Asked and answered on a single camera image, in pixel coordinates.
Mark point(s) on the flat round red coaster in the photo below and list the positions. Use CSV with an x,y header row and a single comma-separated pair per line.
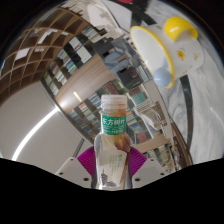
x,y
125,1

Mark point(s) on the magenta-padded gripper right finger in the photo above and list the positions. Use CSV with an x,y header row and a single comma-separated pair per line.
x,y
151,170

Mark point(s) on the wooden cubby shelf unit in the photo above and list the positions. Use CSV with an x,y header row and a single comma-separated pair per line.
x,y
30,50

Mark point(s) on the clear plastic bottle green label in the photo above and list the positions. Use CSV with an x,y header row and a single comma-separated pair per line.
x,y
111,153

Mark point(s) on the beige building model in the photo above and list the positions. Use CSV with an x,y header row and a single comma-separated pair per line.
x,y
146,115

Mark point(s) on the dark grey house model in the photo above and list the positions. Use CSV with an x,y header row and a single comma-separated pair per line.
x,y
116,63

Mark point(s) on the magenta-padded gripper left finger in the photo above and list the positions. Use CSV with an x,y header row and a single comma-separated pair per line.
x,y
71,170

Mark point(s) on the straight ceiling light strip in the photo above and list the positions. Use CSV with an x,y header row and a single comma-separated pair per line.
x,y
33,133

